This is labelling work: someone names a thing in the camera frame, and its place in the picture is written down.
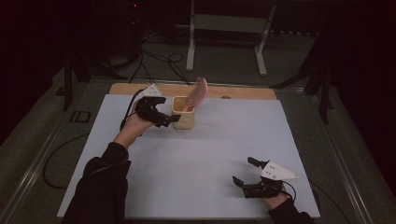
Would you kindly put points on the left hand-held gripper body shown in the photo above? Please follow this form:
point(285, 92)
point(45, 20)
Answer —
point(146, 107)

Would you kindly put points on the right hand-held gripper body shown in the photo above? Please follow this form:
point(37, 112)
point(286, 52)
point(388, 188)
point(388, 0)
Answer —
point(271, 177)

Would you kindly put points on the cream square cup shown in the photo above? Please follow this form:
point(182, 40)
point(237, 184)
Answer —
point(183, 119)

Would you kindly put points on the pink hairbrush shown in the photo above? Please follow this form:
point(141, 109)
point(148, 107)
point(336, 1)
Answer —
point(196, 92)

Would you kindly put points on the person's left hand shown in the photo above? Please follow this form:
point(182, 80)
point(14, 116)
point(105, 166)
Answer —
point(134, 127)

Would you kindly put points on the person's right hand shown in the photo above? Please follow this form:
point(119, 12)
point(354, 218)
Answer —
point(276, 201)

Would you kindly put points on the white table mat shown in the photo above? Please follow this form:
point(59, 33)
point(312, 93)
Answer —
point(199, 168)

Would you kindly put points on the black stand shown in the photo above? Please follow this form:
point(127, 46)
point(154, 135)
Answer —
point(67, 87)
point(323, 77)

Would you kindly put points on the white metal stand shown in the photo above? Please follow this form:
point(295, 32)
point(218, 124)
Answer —
point(227, 23)

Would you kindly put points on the metal frame rail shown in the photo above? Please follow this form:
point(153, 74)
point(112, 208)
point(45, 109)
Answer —
point(342, 161)
point(34, 165)

